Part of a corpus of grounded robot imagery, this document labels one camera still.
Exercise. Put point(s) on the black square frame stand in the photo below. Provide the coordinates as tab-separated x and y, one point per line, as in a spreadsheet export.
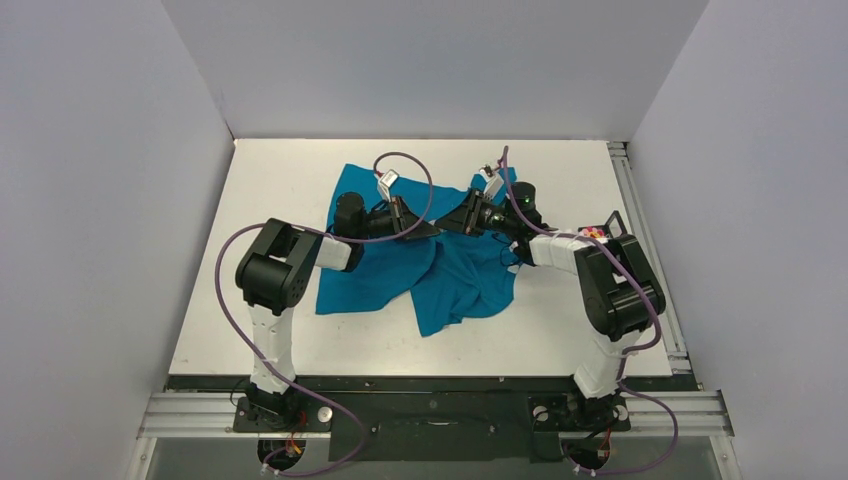
614	226

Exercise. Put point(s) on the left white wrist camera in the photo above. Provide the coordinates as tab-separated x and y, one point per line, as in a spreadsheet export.
385	181

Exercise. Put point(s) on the aluminium front rail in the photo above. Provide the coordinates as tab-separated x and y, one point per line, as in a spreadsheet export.
212	415

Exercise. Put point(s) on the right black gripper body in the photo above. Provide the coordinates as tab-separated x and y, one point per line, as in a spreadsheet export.
474	211

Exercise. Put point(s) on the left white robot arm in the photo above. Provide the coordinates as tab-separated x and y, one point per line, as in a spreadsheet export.
274	273

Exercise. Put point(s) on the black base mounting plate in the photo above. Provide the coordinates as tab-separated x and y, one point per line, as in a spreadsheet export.
433	419

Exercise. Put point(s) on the blue t-shirt garment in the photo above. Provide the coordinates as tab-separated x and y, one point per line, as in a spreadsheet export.
449	277

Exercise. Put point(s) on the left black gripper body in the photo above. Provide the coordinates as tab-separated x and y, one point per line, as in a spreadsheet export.
377	225

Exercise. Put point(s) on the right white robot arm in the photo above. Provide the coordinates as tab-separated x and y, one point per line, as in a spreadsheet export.
621	294

